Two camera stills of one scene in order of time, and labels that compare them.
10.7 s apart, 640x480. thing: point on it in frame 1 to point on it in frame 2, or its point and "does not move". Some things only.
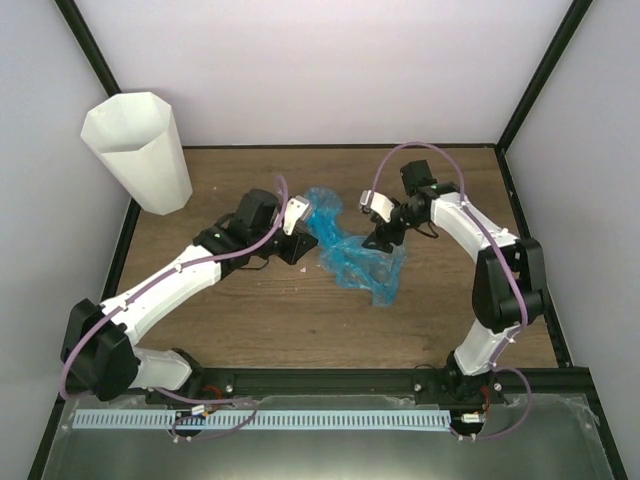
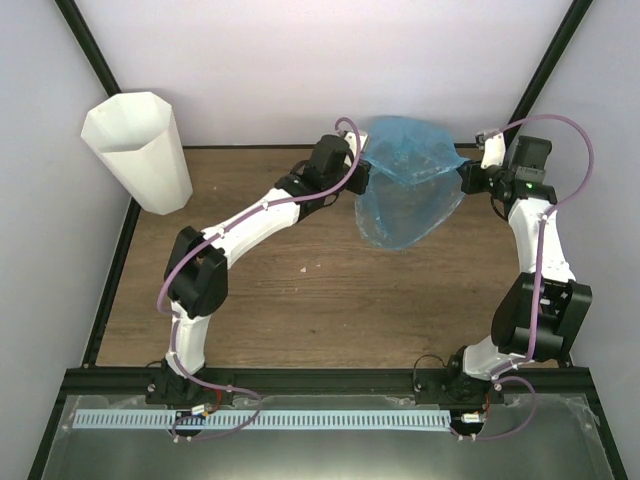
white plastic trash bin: x=136 y=136 does not move
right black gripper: x=378 y=236 to x=469 y=177
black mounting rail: x=522 y=385 does not move
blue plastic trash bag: x=376 y=272 to x=411 y=182
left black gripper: x=300 y=239 to x=357 y=184
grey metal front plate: x=546 y=437 does not move
